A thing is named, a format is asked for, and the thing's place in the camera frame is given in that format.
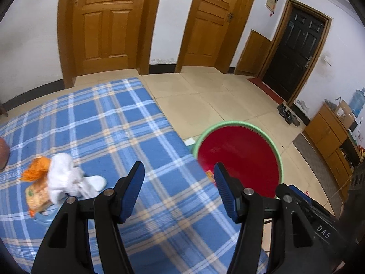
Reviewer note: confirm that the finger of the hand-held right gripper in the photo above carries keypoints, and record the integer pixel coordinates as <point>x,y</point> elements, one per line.
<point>300,192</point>

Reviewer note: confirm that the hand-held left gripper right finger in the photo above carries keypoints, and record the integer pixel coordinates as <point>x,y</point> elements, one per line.
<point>225,194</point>

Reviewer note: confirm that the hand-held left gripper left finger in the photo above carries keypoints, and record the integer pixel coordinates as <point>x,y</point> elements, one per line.
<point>132,194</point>

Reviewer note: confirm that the red basin with green rim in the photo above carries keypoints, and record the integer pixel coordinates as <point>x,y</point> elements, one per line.
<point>242,154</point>

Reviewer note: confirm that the small orange wrapper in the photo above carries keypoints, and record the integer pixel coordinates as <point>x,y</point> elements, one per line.
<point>210,175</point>

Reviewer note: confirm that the grey floor mat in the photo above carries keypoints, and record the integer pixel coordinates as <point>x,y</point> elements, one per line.
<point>316,168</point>

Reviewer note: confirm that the wooden cabinet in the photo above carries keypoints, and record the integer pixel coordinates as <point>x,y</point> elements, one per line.
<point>325,131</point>

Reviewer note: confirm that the white cloth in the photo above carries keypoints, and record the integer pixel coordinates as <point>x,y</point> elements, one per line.
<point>61,174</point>

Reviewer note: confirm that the black shoe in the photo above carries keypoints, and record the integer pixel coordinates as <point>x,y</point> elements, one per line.
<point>282,110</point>
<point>292,118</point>

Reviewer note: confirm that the blue plaid tablecloth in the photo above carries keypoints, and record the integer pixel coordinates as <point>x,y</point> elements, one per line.
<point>114,120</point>

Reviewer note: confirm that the white microwave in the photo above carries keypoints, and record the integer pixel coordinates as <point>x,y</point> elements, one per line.
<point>355,126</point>

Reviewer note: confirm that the light blue plastic container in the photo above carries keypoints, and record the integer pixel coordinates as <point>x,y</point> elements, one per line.
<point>47,218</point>

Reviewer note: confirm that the cardboard box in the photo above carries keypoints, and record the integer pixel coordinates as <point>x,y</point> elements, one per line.
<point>343,114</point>

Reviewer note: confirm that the orange printed snack packet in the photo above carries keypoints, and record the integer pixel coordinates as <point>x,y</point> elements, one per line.
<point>37,197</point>

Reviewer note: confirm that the orange mesh net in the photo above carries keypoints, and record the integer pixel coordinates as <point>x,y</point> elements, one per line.
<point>37,168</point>

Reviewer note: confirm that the blue water bottle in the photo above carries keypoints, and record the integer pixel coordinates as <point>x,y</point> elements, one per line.
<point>358,102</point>

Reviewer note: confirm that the round orange fruit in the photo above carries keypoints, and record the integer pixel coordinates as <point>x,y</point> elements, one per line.
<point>3,154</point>

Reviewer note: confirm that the black entrance door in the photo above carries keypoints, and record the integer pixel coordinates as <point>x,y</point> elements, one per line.
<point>296,51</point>

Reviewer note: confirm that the narrow wooden panel door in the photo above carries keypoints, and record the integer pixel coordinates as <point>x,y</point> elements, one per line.
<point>211,20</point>

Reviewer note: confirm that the wide wooden panel door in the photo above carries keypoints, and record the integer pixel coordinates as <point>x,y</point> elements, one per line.
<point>105,20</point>

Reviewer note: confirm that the white wall switch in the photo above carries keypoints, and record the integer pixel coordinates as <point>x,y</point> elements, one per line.
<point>328,60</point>

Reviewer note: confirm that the small wooden wall panel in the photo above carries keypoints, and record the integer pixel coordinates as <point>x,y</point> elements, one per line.
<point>253,52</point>

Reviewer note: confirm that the beige wall box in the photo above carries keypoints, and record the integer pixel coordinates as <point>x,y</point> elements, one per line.
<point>271,0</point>

